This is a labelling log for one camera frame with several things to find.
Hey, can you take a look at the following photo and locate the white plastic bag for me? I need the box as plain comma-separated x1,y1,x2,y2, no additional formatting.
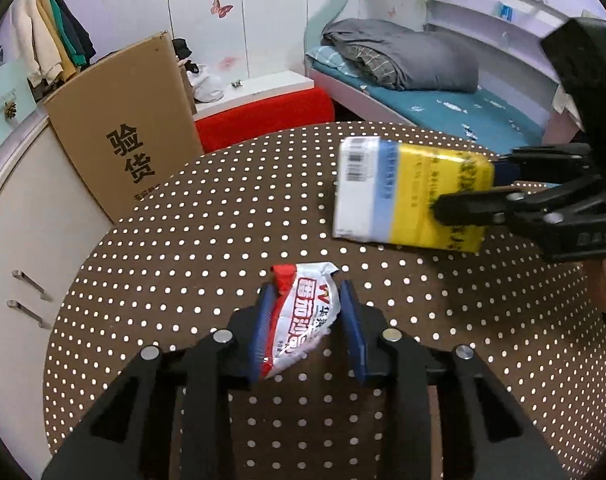
189,72,225,104

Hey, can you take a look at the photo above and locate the small brown cardboard box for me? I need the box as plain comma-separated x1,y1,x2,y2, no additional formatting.
179,62,198,117

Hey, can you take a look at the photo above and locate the grey duvet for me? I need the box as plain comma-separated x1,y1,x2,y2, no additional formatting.
322,17,480,93

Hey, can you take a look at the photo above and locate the black cloth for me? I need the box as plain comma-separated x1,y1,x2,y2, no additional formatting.
171,37,200,74

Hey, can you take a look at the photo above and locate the white bedside shelf unit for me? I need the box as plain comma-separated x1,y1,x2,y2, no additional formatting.
423,0,588,147

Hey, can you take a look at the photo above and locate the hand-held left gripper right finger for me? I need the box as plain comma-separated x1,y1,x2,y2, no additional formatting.
339,280,568,480

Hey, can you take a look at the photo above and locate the white bed frame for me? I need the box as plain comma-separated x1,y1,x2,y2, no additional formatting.
304,54,420,127

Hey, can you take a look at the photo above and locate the white wardrobe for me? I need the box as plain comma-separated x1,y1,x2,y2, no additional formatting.
53,0,356,92

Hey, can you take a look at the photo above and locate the metal cabinet handle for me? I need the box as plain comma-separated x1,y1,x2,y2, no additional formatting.
10,270,52,302
6,300,52,330

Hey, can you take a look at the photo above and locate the pale green cabinet door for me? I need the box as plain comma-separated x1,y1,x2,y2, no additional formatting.
0,57,37,165

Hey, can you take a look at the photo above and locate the yellow garment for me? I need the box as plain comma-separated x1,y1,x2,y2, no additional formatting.
36,0,79,82

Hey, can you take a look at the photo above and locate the dark garment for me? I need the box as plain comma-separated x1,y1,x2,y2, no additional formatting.
56,0,97,59

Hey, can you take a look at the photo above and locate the cream garment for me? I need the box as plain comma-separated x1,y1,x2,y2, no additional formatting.
10,0,52,87

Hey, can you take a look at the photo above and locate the brown polka dot tablecloth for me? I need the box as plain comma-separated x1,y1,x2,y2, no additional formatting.
42,121,606,480

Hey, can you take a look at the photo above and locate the white low cabinet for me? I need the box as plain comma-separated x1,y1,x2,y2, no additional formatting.
195,69,315,122

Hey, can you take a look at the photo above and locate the blue plaid pillow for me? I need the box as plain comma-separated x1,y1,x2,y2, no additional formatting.
305,45,357,79

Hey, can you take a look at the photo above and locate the yellow blue white packet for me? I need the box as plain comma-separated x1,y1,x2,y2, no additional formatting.
332,135,496,253

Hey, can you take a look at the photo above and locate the large cardboard box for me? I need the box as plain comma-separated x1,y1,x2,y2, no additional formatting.
43,31,204,224

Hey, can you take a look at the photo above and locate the red white snack packet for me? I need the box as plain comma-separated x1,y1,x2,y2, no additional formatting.
257,262,343,381

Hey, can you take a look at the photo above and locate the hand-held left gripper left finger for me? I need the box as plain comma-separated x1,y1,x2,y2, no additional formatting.
40,282,279,480

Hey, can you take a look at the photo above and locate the green garment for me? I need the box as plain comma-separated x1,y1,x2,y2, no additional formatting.
48,0,86,67

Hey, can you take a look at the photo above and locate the person's right hand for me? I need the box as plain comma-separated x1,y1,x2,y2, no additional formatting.
584,259,606,314

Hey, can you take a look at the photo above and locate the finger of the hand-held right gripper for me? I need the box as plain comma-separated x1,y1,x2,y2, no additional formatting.
430,182,604,239
493,142,596,187

